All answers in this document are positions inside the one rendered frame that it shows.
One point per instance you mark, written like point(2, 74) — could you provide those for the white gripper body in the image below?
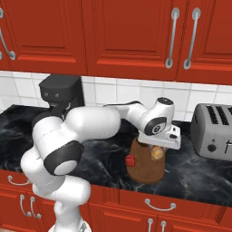
point(157, 141)

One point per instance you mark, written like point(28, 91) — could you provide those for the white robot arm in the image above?
point(90, 120)

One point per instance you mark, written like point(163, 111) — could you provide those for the yellow onion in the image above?
point(157, 153)

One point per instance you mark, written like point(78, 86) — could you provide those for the brown wooden cutting board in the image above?
point(145, 169)

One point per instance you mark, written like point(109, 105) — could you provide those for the red bell pepper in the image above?
point(130, 160)

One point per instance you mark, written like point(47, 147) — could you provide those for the grey toaster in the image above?
point(208, 133)

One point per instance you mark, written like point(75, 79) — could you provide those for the red drawer front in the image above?
point(4, 178)
point(104, 195)
point(193, 208)

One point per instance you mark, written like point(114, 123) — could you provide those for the red lower cupboard door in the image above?
point(10, 211)
point(45, 214)
point(120, 220)
point(196, 228)

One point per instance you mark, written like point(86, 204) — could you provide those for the red cupboard door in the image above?
point(48, 30)
point(214, 39)
point(196, 228)
point(10, 211)
point(120, 220)
point(45, 214)
point(3, 65)
point(130, 30)

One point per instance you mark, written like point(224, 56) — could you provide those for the black coffee machine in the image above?
point(60, 87)

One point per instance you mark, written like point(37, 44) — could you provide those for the red upper cupboard door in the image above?
point(130, 30)
point(48, 30)
point(3, 65)
point(214, 39)

